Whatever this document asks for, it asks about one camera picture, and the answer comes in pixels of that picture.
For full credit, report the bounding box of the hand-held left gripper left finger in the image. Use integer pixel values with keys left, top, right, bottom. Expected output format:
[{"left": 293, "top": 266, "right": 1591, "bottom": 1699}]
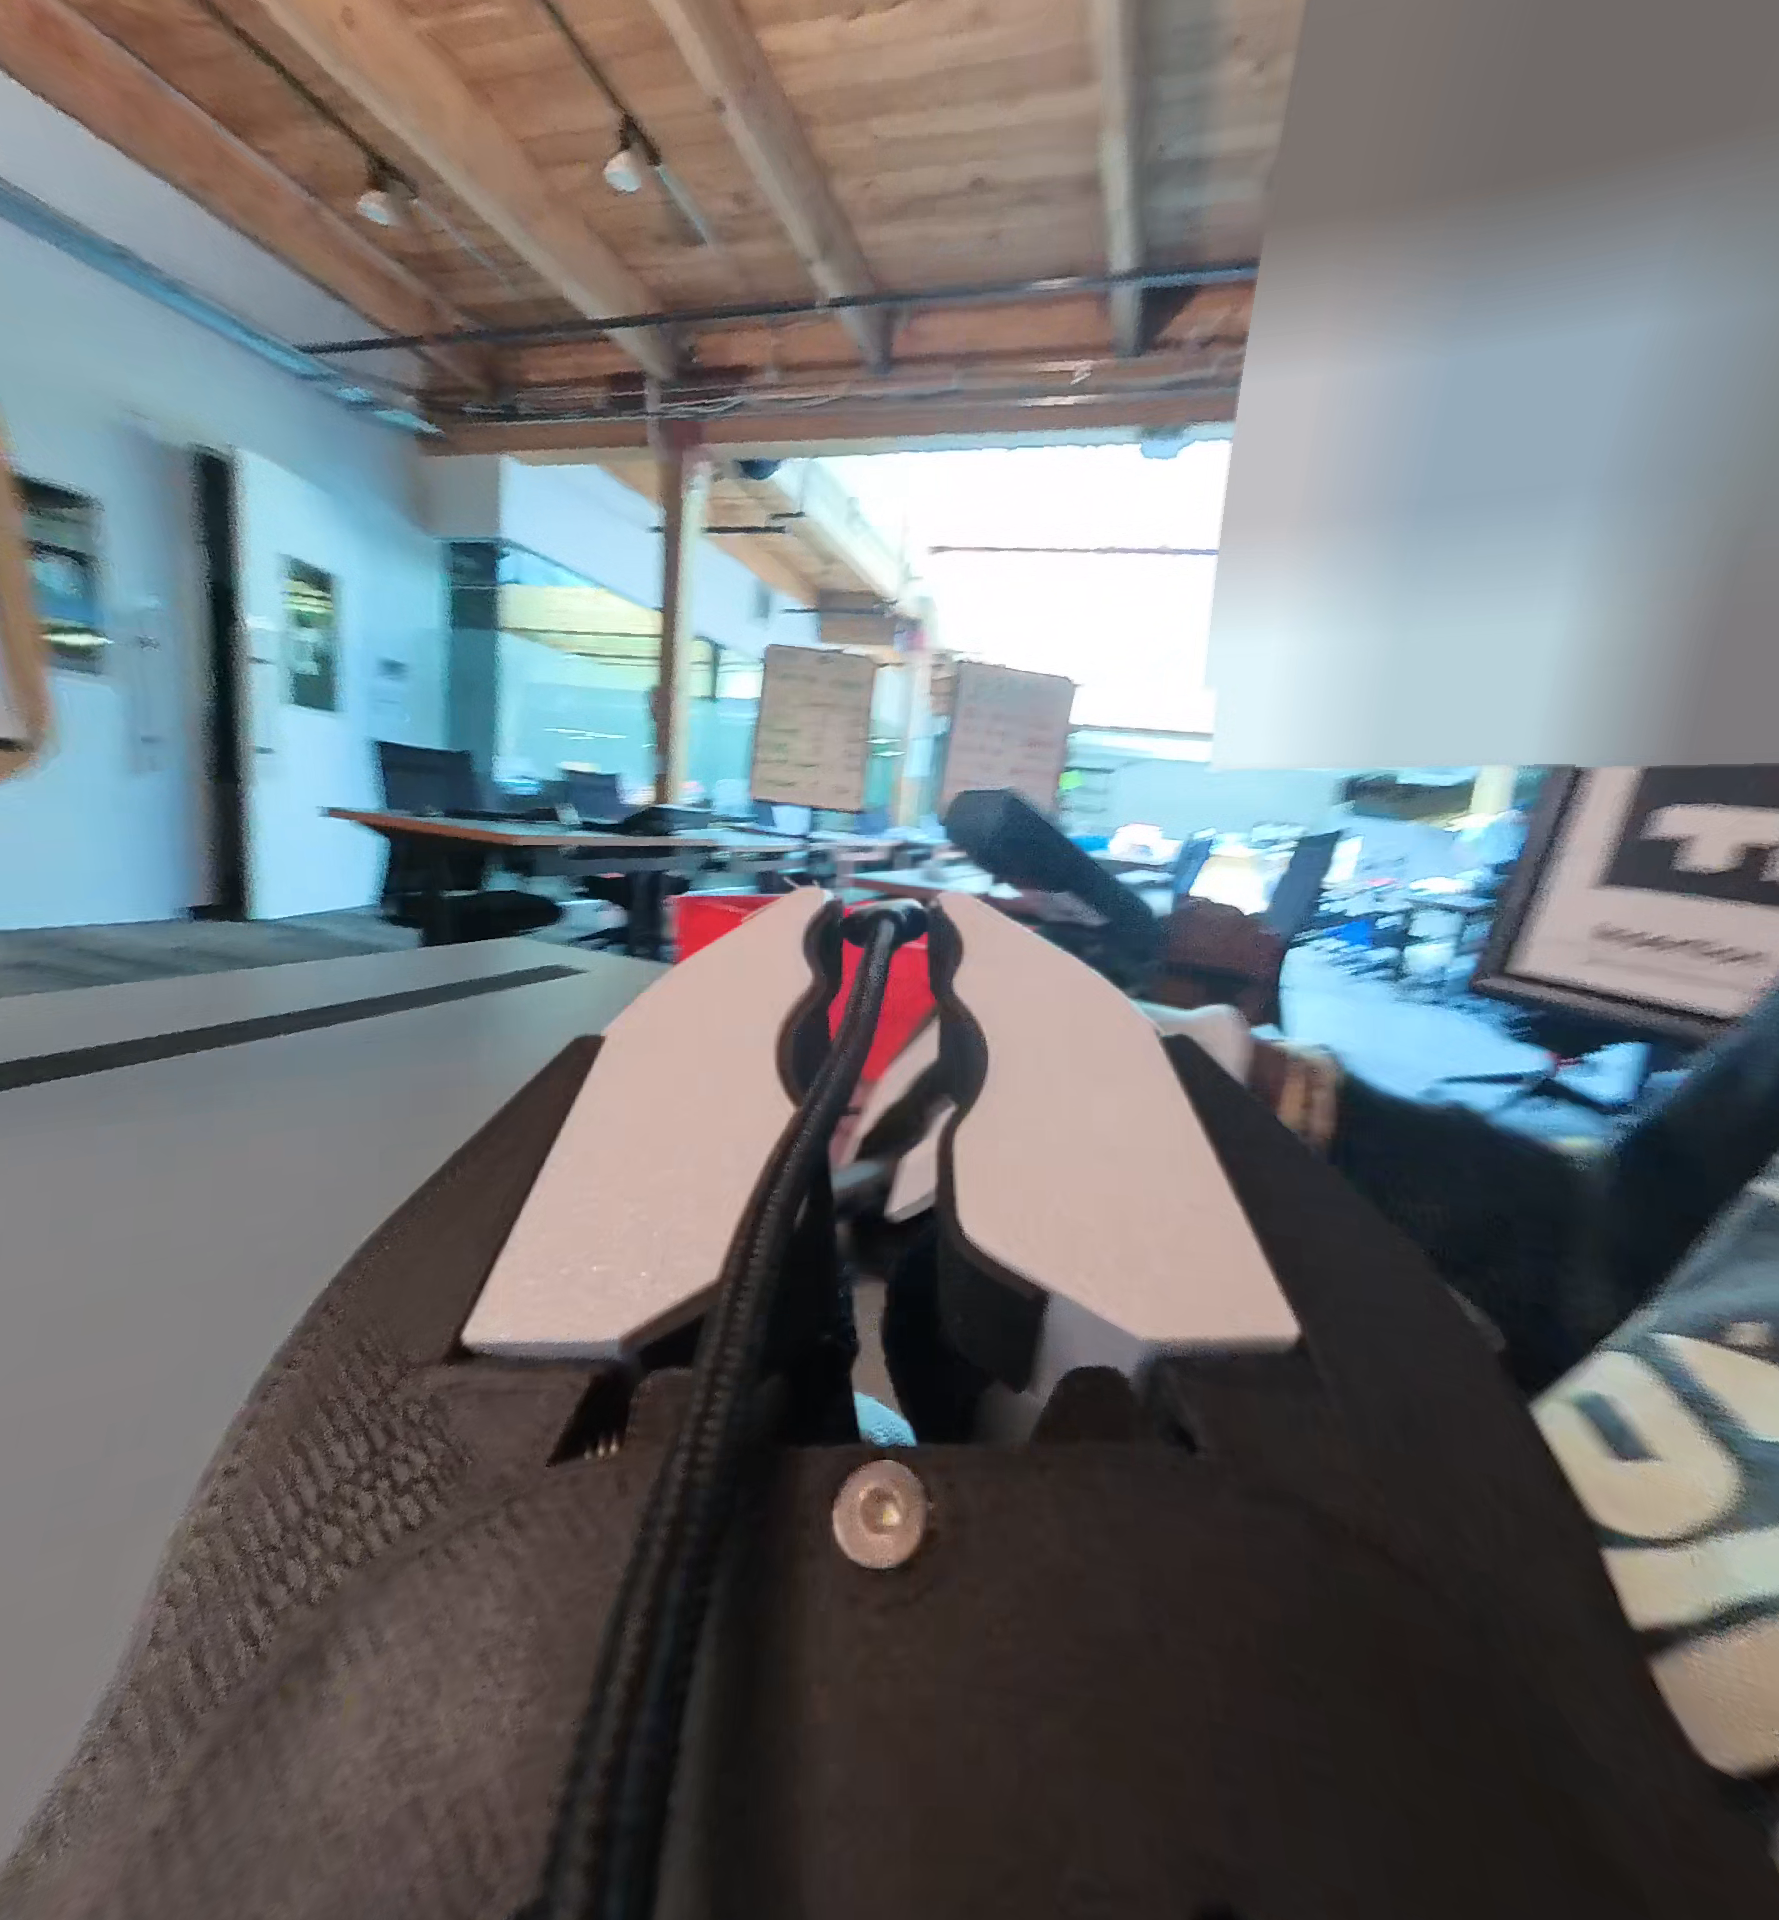
[{"left": 460, "top": 887, "right": 841, "bottom": 1370}]

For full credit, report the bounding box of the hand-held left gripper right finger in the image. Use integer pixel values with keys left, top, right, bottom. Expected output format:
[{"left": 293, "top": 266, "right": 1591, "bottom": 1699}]
[{"left": 930, "top": 891, "right": 1303, "bottom": 1391}]

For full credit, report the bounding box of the black cable with red plugs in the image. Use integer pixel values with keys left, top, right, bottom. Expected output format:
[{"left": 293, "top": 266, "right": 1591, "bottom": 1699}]
[{"left": 530, "top": 905, "right": 929, "bottom": 1920}]

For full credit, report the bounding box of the person's right forearm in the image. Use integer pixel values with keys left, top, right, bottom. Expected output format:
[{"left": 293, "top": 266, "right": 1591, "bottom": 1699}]
[{"left": 1333, "top": 1035, "right": 1643, "bottom": 1397}]

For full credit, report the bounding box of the person's right hand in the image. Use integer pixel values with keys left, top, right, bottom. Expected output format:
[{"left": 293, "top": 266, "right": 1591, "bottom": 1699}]
[{"left": 1138, "top": 997, "right": 1341, "bottom": 1164}]

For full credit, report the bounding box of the whiteboard on stand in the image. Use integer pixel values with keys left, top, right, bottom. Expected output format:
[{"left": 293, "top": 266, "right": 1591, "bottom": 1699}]
[
  {"left": 749, "top": 644, "right": 882, "bottom": 815},
  {"left": 944, "top": 661, "right": 1079, "bottom": 822}
]

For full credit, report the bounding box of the red plastic bin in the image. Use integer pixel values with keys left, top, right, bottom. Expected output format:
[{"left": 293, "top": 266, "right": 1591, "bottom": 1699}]
[{"left": 674, "top": 889, "right": 939, "bottom": 1086}]

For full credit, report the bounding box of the wooden office desk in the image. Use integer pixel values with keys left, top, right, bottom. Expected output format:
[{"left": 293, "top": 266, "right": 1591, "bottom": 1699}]
[{"left": 322, "top": 802, "right": 860, "bottom": 962}]

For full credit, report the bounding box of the black office chair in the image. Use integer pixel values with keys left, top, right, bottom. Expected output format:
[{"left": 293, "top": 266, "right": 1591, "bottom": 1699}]
[{"left": 375, "top": 739, "right": 565, "bottom": 944}]

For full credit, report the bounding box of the white door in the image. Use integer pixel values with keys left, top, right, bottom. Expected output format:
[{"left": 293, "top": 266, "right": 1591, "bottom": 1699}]
[{"left": 195, "top": 445, "right": 433, "bottom": 921}]

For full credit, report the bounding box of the framed printed tag board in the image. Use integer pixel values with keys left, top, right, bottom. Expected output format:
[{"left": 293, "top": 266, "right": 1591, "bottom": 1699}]
[{"left": 1471, "top": 761, "right": 1779, "bottom": 1048}]

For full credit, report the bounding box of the dark door poster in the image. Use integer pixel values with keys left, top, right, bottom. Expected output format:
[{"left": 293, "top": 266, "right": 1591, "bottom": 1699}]
[{"left": 281, "top": 556, "right": 339, "bottom": 715}]

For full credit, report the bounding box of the wooden post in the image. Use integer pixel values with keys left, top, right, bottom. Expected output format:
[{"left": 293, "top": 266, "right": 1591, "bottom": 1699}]
[{"left": 654, "top": 421, "right": 700, "bottom": 806}]

